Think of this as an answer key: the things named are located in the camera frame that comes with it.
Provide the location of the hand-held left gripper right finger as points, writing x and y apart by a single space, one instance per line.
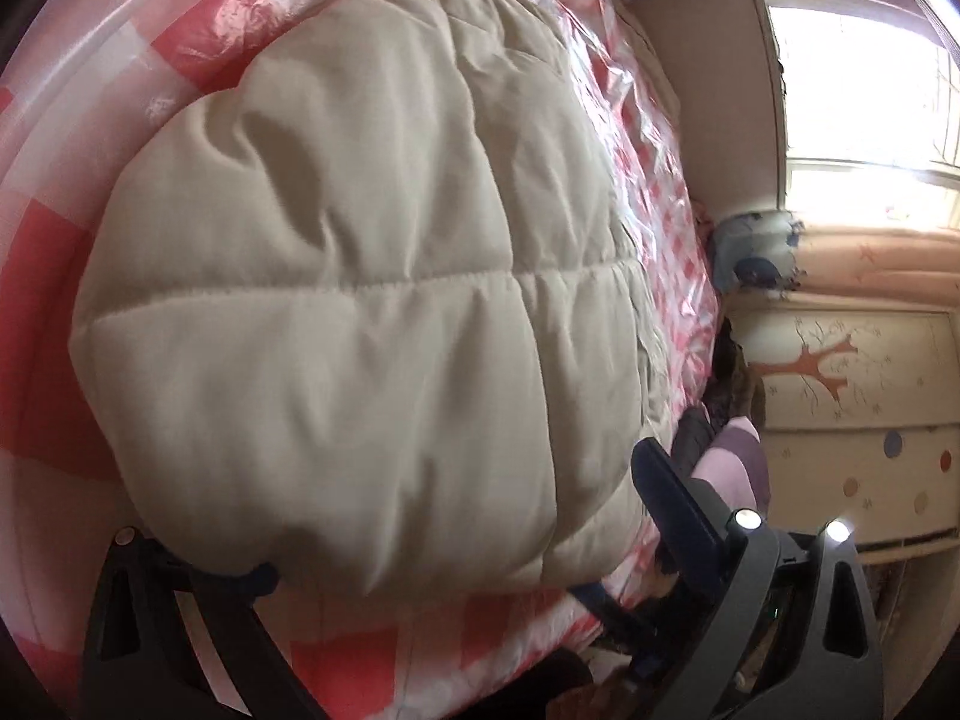
675 499

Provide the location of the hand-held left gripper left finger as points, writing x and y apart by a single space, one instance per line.
251 582

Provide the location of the beige quilted jacket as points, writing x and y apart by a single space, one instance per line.
337 315

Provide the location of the purple striped cloth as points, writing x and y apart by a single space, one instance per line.
731 465

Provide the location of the dark cloth beside bed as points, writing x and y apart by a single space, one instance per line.
731 382

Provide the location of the person's dark clothing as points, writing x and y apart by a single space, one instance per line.
540 686

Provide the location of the blue grey round object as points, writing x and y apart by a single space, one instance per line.
750 255

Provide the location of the pink checkered plastic sheet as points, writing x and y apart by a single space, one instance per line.
75 255

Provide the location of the beige headboard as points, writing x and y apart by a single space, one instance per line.
720 105

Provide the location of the window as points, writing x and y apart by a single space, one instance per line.
862 105

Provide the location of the tree wall sticker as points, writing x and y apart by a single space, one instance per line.
814 364

